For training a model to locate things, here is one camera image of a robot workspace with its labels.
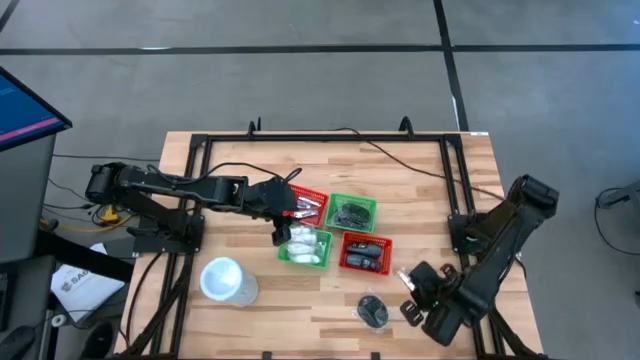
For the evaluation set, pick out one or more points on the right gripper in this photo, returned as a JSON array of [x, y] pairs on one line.
[[440, 287]]

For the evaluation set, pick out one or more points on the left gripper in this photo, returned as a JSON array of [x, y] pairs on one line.
[[270, 197]]

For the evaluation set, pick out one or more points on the white cotton pads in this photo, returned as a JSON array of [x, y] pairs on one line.
[[307, 259], [302, 233], [301, 248]]

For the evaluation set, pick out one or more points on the bagged silver nail clipper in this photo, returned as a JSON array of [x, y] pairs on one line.
[[310, 201], [306, 214], [405, 281]]

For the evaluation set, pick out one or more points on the black mesh pad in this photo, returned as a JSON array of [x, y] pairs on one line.
[[364, 223], [357, 210], [372, 311], [344, 221]]

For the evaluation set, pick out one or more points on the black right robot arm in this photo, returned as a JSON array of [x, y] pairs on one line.
[[500, 235]]

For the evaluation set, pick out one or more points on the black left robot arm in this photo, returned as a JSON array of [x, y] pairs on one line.
[[170, 187]]

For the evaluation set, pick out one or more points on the green slotted plastic basket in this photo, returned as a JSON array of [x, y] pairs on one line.
[[327, 240], [350, 195]]

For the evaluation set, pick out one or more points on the red slotted plastic basket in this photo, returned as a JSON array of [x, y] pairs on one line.
[[318, 191], [387, 250]]

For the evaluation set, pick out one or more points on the large white plastic jug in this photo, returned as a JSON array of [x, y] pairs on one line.
[[225, 280]]

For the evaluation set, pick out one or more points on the white table edge label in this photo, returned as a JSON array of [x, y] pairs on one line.
[[477, 133]]

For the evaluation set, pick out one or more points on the white printed paper sheet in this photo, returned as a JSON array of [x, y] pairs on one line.
[[82, 290]]

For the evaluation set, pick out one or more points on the black round floor object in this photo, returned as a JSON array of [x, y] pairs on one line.
[[97, 342]]

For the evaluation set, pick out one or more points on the white tape roll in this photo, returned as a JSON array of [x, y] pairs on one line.
[[59, 320]]

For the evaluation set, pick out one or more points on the grey cabinet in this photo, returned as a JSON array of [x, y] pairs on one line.
[[22, 200]]

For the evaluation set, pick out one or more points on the monitor with blue screen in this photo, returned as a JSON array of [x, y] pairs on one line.
[[25, 110]]

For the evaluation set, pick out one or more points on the black aluminium rig frame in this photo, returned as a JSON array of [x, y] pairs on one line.
[[325, 137]]

